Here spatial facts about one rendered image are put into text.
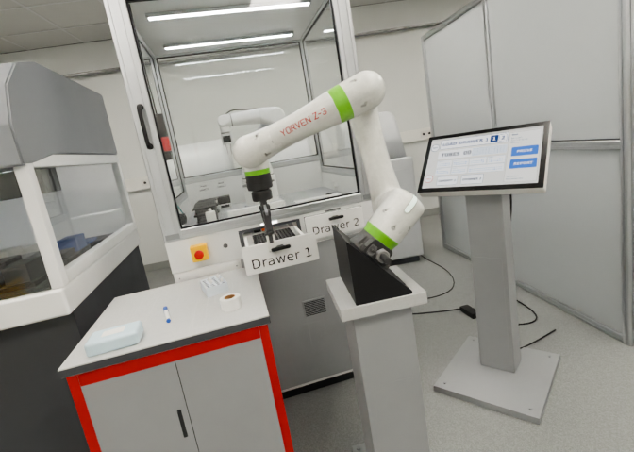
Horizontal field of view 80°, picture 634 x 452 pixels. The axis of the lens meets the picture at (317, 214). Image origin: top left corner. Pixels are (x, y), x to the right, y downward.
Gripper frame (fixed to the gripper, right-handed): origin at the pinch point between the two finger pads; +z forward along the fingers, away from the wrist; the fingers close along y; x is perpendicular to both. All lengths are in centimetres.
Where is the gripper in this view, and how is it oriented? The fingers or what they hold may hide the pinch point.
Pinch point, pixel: (271, 242)
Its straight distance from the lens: 143.9
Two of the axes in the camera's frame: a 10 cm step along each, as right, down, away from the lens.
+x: 9.6, -2.0, 2.0
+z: 1.7, 9.7, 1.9
